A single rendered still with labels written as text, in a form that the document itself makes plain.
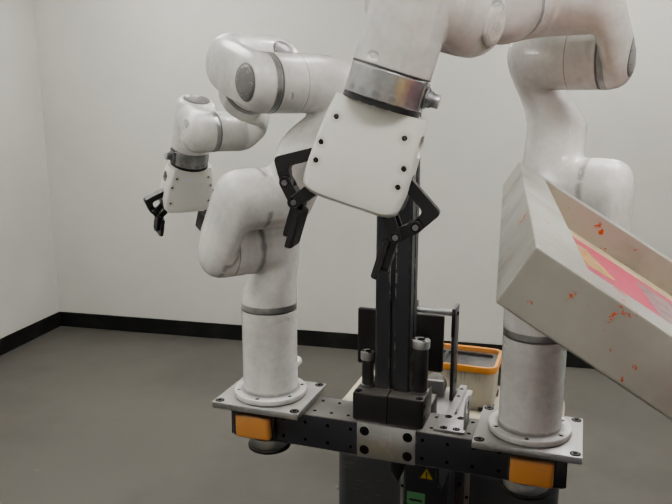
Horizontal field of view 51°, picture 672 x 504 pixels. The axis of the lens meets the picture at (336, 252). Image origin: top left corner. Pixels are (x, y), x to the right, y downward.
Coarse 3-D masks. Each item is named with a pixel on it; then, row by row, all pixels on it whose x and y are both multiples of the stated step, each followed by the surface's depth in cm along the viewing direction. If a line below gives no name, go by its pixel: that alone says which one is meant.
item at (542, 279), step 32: (512, 192) 72; (544, 192) 71; (512, 224) 54; (544, 224) 47; (576, 224) 89; (608, 224) 88; (512, 256) 43; (544, 256) 37; (576, 256) 42; (640, 256) 88; (512, 288) 38; (544, 288) 38; (576, 288) 37; (608, 288) 38; (544, 320) 38; (576, 320) 37; (608, 320) 37; (640, 320) 37; (576, 352) 38; (608, 352) 37; (640, 352) 37; (640, 384) 37
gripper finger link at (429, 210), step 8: (416, 184) 67; (408, 192) 67; (416, 192) 67; (424, 192) 67; (416, 200) 67; (424, 200) 67; (424, 208) 67; (432, 208) 67; (424, 216) 67; (432, 216) 67; (424, 224) 67
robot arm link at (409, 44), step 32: (384, 0) 61; (416, 0) 60; (448, 0) 62; (480, 0) 65; (384, 32) 62; (416, 32) 61; (448, 32) 64; (480, 32) 67; (384, 64) 62; (416, 64) 62
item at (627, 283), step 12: (576, 240) 83; (600, 264) 76; (612, 264) 82; (600, 276) 68; (612, 276) 73; (624, 276) 78; (624, 288) 70; (636, 288) 75; (648, 288) 81; (636, 300) 67; (648, 300) 72; (660, 300) 77; (660, 312) 69
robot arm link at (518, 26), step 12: (504, 0) 79; (516, 0) 79; (528, 0) 79; (540, 0) 80; (516, 12) 79; (528, 12) 79; (540, 12) 81; (516, 24) 80; (528, 24) 80; (504, 36) 81; (516, 36) 81
